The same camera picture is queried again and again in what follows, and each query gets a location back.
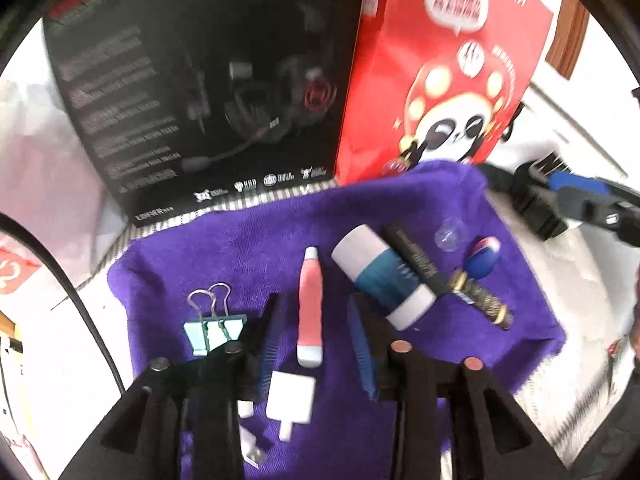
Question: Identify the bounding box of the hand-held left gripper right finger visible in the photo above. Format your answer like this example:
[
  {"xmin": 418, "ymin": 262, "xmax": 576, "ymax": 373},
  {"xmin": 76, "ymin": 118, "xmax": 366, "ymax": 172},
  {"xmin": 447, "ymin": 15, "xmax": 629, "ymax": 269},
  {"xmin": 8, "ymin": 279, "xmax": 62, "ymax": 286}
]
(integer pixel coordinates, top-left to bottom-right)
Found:
[{"xmin": 346, "ymin": 294, "xmax": 572, "ymax": 480}]

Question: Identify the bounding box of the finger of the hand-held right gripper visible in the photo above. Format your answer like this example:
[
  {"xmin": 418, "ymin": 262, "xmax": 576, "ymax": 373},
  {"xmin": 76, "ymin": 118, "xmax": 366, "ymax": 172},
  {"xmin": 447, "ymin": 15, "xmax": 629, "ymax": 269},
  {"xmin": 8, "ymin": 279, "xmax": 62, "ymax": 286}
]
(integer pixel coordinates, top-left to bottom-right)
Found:
[
  {"xmin": 556, "ymin": 186, "xmax": 626, "ymax": 227},
  {"xmin": 546, "ymin": 170, "xmax": 613, "ymax": 197}
]

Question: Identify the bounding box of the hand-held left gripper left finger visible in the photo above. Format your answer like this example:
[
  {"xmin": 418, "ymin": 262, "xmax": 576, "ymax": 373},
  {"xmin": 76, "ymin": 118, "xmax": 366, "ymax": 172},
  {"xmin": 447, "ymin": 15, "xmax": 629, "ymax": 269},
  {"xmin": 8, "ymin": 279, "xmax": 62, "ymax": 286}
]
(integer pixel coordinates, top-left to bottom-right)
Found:
[{"xmin": 59, "ymin": 292, "xmax": 287, "ymax": 480}]

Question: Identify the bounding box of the mint binder clip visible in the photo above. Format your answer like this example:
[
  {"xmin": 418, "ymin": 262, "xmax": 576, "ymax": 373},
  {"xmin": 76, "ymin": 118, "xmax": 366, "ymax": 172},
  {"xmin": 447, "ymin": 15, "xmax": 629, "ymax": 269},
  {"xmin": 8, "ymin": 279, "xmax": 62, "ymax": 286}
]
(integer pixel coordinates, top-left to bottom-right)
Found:
[{"xmin": 183, "ymin": 282, "xmax": 249, "ymax": 358}]

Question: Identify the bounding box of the pink and white pen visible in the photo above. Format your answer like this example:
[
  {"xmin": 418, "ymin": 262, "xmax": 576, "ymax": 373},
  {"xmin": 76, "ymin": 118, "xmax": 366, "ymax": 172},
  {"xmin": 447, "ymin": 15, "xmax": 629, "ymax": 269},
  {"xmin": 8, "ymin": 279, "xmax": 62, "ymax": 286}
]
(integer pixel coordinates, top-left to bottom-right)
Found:
[{"xmin": 296, "ymin": 246, "xmax": 324, "ymax": 369}]

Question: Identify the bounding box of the white charger plug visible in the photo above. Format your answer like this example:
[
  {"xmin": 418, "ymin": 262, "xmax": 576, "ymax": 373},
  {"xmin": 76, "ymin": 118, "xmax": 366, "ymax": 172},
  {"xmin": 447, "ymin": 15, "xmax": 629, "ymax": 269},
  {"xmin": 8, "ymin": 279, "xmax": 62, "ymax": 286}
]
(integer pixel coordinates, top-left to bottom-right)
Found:
[{"xmin": 265, "ymin": 371, "xmax": 317, "ymax": 443}]

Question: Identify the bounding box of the blue and white bottle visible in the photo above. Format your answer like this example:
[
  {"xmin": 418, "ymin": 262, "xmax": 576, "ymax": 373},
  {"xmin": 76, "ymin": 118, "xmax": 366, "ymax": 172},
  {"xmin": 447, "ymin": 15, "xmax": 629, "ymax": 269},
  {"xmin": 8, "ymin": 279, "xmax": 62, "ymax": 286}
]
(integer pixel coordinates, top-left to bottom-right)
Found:
[{"xmin": 330, "ymin": 225, "xmax": 437, "ymax": 332}]

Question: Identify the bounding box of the translucent capped usb adapter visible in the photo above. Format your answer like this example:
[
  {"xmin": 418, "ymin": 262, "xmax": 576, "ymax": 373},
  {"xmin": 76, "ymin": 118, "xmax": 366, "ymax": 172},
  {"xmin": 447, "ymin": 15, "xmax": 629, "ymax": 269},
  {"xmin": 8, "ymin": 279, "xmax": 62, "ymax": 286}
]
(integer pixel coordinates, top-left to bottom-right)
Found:
[{"xmin": 236, "ymin": 399, "xmax": 269, "ymax": 469}]

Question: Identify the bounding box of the black cosmetic tube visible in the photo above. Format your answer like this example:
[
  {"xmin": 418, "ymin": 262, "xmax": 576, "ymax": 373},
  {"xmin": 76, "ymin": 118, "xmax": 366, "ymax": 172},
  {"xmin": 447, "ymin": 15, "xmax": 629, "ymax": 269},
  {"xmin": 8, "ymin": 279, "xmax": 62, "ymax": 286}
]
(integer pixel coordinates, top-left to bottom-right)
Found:
[{"xmin": 384, "ymin": 222, "xmax": 453, "ymax": 297}]

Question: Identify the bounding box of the blue pink makeup sponge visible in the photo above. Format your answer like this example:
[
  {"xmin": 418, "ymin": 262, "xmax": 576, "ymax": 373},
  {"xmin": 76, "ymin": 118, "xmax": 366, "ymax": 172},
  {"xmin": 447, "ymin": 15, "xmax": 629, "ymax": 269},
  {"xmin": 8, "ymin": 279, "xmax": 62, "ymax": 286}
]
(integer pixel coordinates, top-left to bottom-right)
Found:
[{"xmin": 463, "ymin": 236, "xmax": 502, "ymax": 281}]

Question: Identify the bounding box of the gold and black tube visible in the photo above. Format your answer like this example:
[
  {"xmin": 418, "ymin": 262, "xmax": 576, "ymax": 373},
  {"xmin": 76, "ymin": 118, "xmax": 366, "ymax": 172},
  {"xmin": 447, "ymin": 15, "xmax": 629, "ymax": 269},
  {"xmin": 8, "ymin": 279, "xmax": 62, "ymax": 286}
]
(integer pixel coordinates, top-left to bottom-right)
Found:
[{"xmin": 447, "ymin": 270, "xmax": 515, "ymax": 331}]

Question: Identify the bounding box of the clear plastic cap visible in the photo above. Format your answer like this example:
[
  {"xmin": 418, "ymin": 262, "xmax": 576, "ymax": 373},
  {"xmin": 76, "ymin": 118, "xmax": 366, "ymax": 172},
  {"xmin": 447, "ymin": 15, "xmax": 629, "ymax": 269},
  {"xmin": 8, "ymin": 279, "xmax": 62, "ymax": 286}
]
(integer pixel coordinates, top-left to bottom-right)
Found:
[{"xmin": 433, "ymin": 217, "xmax": 470, "ymax": 253}]

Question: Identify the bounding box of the white waist bag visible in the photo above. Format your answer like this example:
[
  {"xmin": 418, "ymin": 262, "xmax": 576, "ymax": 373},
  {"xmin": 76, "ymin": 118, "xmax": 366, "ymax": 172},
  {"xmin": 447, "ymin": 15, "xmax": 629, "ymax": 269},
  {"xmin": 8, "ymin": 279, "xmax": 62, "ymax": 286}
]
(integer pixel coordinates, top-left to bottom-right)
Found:
[{"xmin": 477, "ymin": 80, "xmax": 628, "ymax": 242}]

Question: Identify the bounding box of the purple towel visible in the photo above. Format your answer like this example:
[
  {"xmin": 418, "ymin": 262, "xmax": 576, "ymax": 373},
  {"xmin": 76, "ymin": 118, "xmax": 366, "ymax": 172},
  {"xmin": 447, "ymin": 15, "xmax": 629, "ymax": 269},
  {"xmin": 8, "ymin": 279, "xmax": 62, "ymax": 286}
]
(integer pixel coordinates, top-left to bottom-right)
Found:
[{"xmin": 106, "ymin": 160, "xmax": 567, "ymax": 480}]

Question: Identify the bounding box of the striped quilt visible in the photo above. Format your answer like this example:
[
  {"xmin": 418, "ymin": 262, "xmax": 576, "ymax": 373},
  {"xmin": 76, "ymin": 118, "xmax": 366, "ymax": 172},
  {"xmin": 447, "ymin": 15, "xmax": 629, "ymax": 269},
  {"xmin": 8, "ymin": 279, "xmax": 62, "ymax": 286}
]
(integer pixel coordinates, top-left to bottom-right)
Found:
[{"xmin": 116, "ymin": 180, "xmax": 618, "ymax": 463}]

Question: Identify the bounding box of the red paper bag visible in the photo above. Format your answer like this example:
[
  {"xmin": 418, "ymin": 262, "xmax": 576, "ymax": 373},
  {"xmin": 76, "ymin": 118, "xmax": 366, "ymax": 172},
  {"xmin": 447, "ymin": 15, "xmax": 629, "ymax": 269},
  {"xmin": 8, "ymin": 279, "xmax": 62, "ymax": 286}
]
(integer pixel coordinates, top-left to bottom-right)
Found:
[{"xmin": 334, "ymin": 0, "xmax": 557, "ymax": 187}]

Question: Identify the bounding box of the black headset box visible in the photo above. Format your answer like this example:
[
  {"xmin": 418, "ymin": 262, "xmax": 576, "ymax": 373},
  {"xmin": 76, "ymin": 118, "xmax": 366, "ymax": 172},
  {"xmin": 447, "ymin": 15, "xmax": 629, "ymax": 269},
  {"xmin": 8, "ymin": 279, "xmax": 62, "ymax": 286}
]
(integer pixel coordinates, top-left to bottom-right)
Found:
[{"xmin": 42, "ymin": 0, "xmax": 372, "ymax": 227}]

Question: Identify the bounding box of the white plastic shopping bag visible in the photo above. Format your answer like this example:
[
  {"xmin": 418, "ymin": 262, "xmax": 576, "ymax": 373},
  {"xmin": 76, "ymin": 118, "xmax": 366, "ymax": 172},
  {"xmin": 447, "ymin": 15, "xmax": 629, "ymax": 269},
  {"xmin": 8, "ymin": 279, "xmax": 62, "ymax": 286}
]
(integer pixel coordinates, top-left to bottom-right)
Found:
[{"xmin": 0, "ymin": 76, "xmax": 128, "ymax": 313}]

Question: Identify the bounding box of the brown wooden frame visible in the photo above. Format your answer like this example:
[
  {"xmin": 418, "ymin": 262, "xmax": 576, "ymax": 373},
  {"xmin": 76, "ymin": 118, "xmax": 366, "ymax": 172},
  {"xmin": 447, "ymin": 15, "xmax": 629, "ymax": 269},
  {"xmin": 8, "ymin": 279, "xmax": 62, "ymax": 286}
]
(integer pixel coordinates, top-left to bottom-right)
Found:
[{"xmin": 545, "ymin": 0, "xmax": 592, "ymax": 80}]

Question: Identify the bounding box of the black cable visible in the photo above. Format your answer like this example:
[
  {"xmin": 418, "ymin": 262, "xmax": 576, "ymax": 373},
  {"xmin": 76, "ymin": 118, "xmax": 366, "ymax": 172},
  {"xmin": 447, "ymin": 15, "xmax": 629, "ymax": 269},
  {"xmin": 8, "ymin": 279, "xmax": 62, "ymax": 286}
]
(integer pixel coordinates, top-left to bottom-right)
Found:
[{"xmin": 0, "ymin": 211, "xmax": 127, "ymax": 395}]

